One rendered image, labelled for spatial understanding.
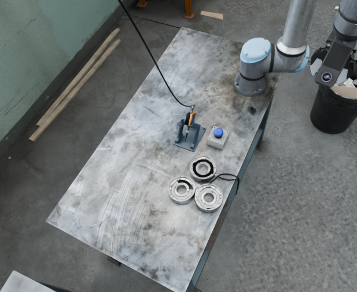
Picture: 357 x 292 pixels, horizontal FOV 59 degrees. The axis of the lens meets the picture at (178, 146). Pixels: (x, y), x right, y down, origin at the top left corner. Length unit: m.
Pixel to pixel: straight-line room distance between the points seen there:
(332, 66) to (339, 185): 1.53
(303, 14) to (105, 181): 0.97
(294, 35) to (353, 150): 1.30
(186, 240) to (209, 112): 0.57
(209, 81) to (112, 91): 1.30
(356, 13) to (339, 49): 0.10
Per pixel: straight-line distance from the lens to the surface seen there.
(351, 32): 0.78
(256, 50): 1.36
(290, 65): 1.39
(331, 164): 2.33
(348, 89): 2.25
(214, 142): 1.29
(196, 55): 1.67
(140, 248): 1.20
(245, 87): 1.46
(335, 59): 0.81
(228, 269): 1.97
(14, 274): 1.49
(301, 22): 1.28
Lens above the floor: 1.95
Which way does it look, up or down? 59 degrees down
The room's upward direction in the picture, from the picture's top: 10 degrees counter-clockwise
